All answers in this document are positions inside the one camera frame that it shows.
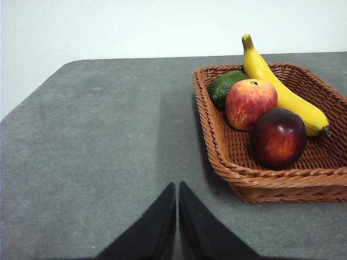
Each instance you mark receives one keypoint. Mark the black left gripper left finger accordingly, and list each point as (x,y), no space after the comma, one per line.
(154,233)

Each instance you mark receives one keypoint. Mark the brown wicker basket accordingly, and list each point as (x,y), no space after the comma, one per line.
(284,187)

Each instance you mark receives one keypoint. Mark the yellow banana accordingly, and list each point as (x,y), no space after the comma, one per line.
(292,100)

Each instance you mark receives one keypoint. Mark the red yellow apple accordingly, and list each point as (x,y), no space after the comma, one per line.
(249,104)

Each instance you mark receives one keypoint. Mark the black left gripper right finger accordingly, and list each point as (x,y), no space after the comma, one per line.
(200,233)

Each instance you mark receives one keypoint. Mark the green avocado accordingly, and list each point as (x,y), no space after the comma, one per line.
(221,88)

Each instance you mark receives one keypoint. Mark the dark red plum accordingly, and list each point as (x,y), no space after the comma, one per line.
(279,138)

